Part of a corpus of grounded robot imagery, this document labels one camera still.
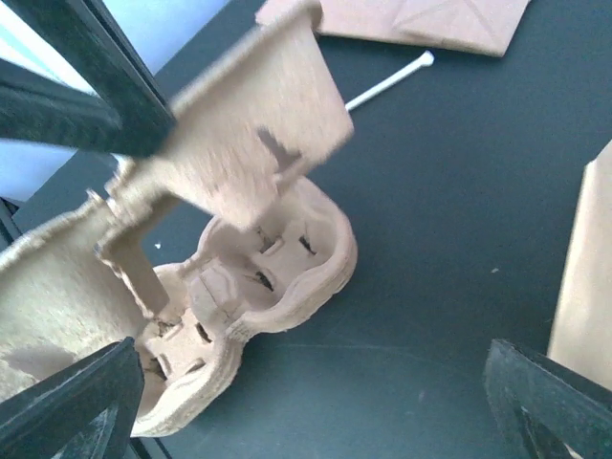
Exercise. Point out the cardboard cup carrier stack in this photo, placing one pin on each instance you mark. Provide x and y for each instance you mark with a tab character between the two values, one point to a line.
238	285

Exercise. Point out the yellow paper takeout bag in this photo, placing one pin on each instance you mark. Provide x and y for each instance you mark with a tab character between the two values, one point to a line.
581	332

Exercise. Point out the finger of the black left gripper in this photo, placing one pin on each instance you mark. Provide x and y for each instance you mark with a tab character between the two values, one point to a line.
126	114

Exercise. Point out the single cardboard cup carrier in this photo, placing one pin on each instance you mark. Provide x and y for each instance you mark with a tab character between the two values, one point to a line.
258	120

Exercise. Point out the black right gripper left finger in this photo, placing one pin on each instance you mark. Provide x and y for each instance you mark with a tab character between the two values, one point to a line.
86	410

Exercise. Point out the brown flat paper bag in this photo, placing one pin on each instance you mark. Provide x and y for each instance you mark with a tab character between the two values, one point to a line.
482	27

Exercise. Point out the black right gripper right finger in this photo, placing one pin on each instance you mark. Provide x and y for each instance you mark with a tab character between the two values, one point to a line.
542	408

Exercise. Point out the white wrapped straw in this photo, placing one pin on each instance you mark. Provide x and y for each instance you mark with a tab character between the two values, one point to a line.
426	59

